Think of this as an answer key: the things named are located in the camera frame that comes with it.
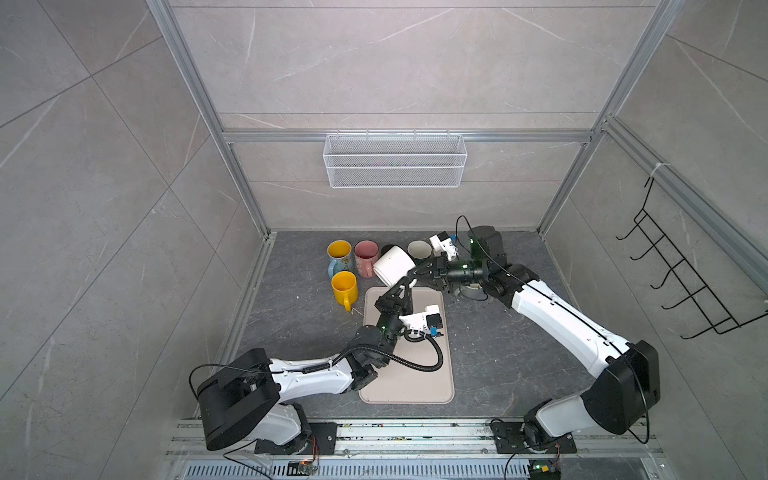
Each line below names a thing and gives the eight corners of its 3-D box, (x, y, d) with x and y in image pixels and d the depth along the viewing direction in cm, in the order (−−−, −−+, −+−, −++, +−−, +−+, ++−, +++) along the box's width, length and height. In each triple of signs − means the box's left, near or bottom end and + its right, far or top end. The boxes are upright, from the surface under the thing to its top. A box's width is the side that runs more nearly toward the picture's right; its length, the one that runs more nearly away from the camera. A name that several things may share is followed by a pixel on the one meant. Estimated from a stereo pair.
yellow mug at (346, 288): (332, 313, 98) (328, 299, 91) (336, 285, 105) (332, 270, 98) (357, 313, 98) (354, 299, 91) (359, 285, 105) (357, 270, 98)
